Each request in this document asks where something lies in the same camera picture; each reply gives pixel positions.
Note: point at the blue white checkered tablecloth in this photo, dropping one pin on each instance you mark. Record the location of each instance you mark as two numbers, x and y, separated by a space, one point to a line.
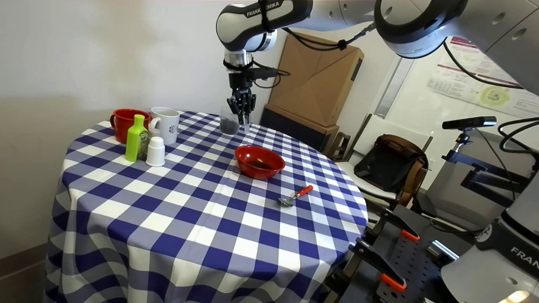
186 224

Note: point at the black bar camera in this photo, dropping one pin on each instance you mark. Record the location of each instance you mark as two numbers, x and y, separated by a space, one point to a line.
468 121

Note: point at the black blue tripod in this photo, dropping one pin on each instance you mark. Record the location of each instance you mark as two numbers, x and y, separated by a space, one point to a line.
482 173

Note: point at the grey metal frame strip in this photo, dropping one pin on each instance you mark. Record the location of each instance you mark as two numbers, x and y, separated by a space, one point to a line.
389 93

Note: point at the red mug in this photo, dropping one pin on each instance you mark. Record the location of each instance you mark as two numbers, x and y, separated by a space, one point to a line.
122 123

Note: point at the grey panel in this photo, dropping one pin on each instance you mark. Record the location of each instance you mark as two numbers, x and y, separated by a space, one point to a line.
465 190

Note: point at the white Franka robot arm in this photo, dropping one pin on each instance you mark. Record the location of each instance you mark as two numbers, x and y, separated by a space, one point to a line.
253 22

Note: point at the green bottle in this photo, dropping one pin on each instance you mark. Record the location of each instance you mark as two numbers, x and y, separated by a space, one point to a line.
135 140

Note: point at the clear jar with dark contents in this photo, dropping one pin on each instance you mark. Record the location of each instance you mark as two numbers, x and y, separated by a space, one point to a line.
229 126

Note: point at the brown cardboard box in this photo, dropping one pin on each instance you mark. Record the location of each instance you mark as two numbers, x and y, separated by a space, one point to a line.
314 84

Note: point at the white mug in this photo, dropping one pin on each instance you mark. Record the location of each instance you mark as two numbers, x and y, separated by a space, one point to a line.
167 126

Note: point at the small white cup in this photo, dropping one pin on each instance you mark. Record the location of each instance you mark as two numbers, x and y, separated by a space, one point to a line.
155 151

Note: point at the black perforated board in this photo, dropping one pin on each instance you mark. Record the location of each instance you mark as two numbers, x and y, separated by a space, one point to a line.
415 263

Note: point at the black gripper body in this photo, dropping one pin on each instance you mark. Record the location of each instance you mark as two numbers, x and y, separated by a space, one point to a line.
241 94

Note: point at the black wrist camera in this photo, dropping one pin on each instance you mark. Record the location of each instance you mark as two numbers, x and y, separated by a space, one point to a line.
266 72

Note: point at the dark chair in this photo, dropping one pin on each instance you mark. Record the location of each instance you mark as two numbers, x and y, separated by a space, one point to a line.
389 162

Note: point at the red bowl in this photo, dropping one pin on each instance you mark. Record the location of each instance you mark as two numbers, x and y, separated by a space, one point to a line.
260 162

